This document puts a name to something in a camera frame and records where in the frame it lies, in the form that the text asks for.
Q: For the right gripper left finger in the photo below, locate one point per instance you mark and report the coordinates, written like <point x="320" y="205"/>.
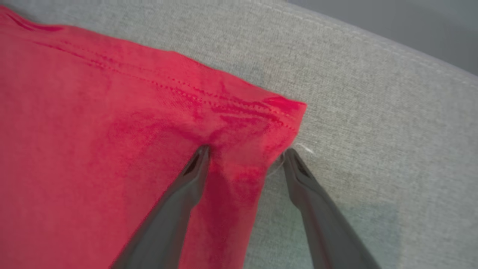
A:
<point x="171" y="216"/>

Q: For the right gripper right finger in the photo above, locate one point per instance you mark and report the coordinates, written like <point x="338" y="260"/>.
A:
<point x="321" y="216"/>

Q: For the red white basketball jersey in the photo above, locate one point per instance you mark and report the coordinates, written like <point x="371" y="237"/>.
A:
<point x="74" y="130"/>

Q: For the grey fabric sofa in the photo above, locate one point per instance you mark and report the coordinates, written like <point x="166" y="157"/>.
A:
<point x="373" y="149"/>

